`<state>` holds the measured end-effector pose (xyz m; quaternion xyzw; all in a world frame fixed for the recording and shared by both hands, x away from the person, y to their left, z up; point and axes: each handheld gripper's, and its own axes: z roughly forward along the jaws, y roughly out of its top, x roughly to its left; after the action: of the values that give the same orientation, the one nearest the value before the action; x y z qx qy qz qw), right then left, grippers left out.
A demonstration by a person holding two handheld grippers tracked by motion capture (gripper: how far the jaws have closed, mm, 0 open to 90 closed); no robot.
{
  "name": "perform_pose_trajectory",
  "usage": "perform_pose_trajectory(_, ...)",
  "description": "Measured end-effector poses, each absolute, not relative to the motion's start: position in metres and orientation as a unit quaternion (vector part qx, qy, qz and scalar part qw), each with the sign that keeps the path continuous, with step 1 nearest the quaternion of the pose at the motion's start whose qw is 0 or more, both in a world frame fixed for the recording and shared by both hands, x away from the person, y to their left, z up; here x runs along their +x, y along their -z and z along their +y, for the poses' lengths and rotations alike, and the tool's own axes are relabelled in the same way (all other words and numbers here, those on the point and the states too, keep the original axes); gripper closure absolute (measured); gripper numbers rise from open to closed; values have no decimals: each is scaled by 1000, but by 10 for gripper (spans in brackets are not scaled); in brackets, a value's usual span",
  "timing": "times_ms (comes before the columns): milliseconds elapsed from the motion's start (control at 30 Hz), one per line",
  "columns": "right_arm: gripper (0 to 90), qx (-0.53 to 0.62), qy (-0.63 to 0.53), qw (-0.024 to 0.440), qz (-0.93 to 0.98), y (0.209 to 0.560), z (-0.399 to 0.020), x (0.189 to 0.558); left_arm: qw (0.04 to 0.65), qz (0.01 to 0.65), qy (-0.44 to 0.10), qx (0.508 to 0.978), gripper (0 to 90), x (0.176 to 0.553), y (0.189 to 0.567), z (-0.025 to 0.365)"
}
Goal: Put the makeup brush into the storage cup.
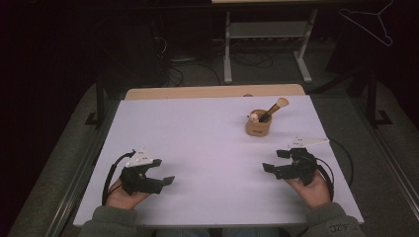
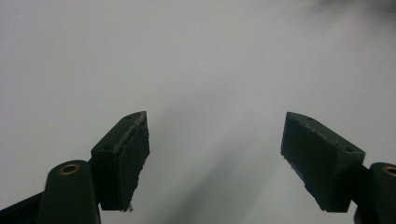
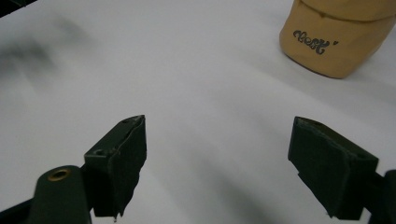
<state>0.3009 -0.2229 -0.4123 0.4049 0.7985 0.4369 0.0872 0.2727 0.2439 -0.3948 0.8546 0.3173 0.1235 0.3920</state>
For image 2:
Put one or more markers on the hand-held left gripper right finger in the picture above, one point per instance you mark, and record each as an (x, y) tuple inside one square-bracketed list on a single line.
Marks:
[(320, 161)]

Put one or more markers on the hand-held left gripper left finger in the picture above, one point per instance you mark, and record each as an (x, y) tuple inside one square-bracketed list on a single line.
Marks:
[(124, 161)]

